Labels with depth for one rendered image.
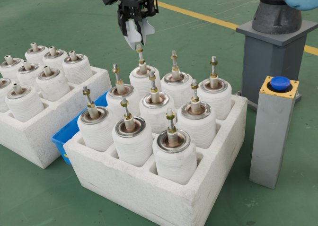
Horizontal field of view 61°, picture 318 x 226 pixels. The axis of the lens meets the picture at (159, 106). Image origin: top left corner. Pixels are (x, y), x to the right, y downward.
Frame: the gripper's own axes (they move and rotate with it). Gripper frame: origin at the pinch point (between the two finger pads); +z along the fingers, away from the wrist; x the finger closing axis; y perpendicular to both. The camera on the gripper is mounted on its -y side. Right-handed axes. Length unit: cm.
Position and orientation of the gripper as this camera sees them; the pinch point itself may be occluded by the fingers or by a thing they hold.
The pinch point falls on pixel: (136, 43)
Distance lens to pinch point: 83.5
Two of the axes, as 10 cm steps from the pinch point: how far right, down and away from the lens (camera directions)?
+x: 6.4, -5.2, 5.6
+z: 1.2, 7.9, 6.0
